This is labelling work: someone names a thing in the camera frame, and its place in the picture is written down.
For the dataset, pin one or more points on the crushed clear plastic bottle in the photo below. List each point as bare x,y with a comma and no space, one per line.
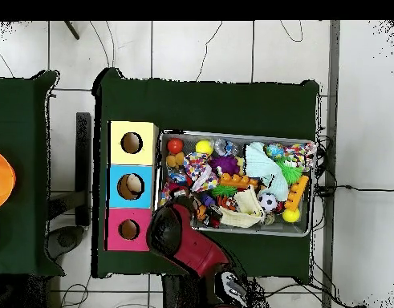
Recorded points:
175,177
224,147

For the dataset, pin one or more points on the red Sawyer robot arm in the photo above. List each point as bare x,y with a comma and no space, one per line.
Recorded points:
196,250

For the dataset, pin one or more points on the wooden three-hole box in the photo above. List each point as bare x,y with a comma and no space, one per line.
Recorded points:
145,154

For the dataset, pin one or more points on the yellow ball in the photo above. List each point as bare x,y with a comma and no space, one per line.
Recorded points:
204,147

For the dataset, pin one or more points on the purple knobbly toy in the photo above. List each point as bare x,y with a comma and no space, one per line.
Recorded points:
227,164

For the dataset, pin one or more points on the red orange ball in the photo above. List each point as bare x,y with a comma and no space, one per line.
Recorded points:
175,146

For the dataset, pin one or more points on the orange studded building brick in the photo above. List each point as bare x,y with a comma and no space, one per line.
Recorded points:
238,180

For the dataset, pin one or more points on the crushed soda can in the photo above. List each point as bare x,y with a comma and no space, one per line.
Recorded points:
213,214

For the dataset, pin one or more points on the cream waffle cloth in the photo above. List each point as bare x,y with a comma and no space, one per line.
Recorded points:
244,208

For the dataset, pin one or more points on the mint green cloth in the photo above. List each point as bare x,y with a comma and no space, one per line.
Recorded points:
264,166

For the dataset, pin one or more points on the small soccer ball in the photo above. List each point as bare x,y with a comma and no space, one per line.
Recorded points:
268,201

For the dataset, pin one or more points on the globe print ball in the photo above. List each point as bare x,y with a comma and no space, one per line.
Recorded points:
275,151

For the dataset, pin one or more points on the green spiky ball with eyes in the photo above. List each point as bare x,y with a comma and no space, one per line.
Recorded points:
291,171

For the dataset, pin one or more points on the black panel stand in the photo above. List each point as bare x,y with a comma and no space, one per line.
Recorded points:
83,166

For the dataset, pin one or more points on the dark green side tablecloth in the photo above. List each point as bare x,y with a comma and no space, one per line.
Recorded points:
20,128

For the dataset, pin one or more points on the orange bowl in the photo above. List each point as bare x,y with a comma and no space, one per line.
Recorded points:
0,179

